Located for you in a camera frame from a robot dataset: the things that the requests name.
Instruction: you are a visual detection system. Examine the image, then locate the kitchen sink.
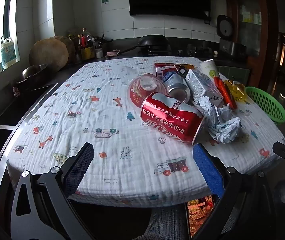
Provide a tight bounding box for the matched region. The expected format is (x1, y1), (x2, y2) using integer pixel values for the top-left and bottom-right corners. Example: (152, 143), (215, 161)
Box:
(0, 82), (58, 130)

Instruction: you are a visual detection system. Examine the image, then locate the yellow tin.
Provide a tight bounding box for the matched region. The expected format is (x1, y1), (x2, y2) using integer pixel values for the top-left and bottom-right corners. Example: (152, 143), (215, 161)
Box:
(81, 47), (95, 60)

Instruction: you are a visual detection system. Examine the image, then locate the rice cooker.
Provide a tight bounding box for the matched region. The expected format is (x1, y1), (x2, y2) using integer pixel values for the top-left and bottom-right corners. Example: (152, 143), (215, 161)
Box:
(216, 14), (248, 57)

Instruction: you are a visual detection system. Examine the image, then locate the red and black packet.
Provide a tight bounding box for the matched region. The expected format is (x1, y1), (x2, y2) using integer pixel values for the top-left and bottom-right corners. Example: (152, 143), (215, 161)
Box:
(214, 76), (238, 110)

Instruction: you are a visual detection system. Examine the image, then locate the metal bowl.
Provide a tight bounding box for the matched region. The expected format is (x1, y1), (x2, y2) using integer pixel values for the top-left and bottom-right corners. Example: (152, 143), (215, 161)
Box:
(16, 64), (49, 85)

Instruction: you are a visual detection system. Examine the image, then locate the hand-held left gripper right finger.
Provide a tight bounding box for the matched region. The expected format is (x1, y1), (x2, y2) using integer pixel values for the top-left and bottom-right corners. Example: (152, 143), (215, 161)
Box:
(192, 144), (283, 240)

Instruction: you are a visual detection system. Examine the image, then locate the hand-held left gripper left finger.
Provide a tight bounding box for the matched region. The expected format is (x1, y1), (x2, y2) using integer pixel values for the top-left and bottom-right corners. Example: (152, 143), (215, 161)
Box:
(10, 142), (94, 240)

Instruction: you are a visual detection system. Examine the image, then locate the white printed blanket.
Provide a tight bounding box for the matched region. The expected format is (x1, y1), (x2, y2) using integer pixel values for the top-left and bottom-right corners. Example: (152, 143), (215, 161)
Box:
(6, 56), (285, 208)

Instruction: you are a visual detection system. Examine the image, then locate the red printed plastic cup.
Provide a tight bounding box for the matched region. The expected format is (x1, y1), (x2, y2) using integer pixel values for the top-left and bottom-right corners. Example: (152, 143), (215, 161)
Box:
(127, 73), (168, 109)

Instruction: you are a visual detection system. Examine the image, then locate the person's grey plaid trouser leg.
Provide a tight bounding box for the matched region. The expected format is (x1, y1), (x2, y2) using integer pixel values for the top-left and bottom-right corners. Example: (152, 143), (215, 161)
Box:
(142, 205), (190, 240)

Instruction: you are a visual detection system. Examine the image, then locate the white drink carton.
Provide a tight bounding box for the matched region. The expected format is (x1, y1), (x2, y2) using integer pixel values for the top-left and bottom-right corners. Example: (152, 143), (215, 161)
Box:
(174, 64), (224, 107)

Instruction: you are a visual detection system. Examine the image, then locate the green kitchen cabinet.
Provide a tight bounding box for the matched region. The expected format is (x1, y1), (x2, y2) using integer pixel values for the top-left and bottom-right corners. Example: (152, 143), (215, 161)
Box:
(216, 65), (251, 85)

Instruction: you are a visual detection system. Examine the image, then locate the wooden display cabinet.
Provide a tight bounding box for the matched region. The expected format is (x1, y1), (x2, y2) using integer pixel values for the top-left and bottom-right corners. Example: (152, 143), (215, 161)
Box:
(224, 0), (279, 88)

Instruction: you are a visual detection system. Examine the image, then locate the green plastic basket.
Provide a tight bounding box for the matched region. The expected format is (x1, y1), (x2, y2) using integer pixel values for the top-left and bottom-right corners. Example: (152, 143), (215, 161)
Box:
(245, 86), (285, 125)

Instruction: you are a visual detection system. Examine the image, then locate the white cup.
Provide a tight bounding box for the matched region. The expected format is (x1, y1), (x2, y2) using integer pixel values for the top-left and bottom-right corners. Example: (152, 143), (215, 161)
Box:
(199, 59), (220, 80)

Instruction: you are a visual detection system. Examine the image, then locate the red drink carton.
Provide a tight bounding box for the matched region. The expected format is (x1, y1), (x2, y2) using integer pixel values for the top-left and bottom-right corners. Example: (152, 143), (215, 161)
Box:
(153, 62), (195, 80)

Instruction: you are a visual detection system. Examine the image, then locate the colourful printed carton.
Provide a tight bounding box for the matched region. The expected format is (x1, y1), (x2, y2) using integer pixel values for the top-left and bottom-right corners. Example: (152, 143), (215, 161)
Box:
(185, 194), (218, 238)

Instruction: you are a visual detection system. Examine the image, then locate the round wooden chopping block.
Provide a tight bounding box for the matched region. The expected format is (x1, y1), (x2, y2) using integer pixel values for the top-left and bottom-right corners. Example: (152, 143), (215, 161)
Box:
(29, 35), (76, 72)

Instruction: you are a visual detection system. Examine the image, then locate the red soda can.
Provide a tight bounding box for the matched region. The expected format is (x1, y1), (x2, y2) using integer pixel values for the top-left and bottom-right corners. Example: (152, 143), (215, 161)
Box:
(140, 92), (206, 145)

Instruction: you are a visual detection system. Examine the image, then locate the clear oil bottle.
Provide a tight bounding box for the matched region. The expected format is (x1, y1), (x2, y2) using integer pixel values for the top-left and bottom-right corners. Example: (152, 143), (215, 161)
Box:
(82, 28), (94, 43)

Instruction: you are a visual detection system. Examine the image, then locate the silver blue drink can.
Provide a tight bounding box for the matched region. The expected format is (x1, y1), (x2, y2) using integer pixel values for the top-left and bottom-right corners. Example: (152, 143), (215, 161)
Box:
(163, 71), (191, 103)

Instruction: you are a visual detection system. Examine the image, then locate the yellow plastic wrapper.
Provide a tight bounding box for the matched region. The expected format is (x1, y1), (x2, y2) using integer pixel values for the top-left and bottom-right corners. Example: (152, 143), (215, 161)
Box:
(224, 79), (248, 103)

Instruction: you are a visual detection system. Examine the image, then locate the white detergent jug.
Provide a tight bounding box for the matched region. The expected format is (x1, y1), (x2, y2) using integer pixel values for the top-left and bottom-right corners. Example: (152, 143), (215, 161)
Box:
(0, 37), (16, 70)

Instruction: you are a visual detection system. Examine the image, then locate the crumpled white paper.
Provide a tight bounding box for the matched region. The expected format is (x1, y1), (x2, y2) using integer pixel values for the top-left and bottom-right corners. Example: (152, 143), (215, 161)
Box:
(196, 96), (241, 144)

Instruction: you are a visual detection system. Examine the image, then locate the black wok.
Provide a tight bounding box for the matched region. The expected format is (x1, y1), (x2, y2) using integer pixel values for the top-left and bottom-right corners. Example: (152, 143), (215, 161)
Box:
(119, 34), (170, 55)

